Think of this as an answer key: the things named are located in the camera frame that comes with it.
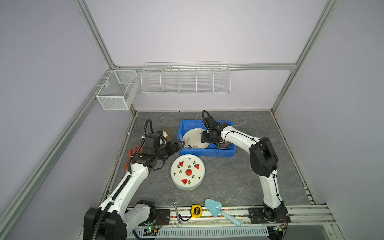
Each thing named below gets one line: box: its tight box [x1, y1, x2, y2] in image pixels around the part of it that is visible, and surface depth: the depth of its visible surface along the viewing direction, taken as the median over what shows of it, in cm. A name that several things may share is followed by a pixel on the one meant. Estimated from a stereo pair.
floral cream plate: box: [182, 128, 210, 150], surface depth 104 cm
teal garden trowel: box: [204, 198, 242, 227], surface depth 78 cm
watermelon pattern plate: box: [170, 154, 206, 190], surface depth 88 cm
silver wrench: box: [172, 200, 182, 228], surface depth 76 cm
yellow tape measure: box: [191, 204, 203, 218], surface depth 75 cm
